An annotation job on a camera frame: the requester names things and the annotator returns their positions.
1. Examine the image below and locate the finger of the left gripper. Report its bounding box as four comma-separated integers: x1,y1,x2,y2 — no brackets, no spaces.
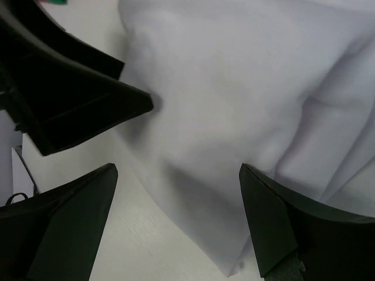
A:
1,30,154,156
1,1,124,80

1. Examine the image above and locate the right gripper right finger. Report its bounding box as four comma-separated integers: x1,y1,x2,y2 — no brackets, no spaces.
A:
239,164,374,280

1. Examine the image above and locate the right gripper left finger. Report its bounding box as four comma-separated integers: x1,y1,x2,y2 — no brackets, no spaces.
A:
1,163,118,280

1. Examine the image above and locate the white t shirt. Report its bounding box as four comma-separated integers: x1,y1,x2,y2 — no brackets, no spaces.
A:
118,1,374,277

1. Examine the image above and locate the green folded t shirt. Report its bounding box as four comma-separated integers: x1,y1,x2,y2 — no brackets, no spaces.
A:
48,0,68,5

